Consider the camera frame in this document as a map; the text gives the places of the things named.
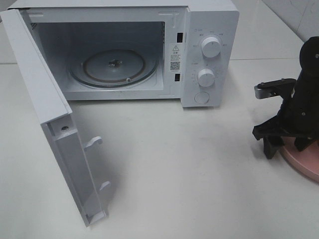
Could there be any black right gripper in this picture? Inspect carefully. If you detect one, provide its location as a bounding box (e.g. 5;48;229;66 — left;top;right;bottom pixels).
252;94;319;159

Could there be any pink round plate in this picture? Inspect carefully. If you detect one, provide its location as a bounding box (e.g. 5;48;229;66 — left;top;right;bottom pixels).
280;137;319;183

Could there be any round white door button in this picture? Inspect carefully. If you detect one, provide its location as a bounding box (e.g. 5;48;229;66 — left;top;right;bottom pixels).
194;92;209;104

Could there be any white microwave door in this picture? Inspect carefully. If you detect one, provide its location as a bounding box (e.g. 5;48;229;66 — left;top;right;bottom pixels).
0;9;106;227

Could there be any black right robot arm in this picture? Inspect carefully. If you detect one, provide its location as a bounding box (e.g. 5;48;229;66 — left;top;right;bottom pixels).
252;36;319;159

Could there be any lower white microwave knob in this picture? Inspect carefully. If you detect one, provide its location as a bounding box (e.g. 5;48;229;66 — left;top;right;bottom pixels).
197;69;215;87

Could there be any white microwave knob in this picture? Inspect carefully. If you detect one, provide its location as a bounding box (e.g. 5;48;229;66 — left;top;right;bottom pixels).
201;36;221;58
197;69;215;87

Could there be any upper white microwave knob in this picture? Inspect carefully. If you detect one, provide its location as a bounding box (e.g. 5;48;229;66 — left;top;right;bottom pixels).
201;36;221;58

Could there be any white microwave oven body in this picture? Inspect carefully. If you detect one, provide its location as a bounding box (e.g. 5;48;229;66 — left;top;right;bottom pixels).
7;0;239;108

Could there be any glass microwave turntable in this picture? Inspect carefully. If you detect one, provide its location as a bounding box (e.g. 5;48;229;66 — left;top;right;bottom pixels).
70;49;159;88

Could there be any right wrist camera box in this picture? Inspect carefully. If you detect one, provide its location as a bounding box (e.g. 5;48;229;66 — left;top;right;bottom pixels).
254;78;297;100

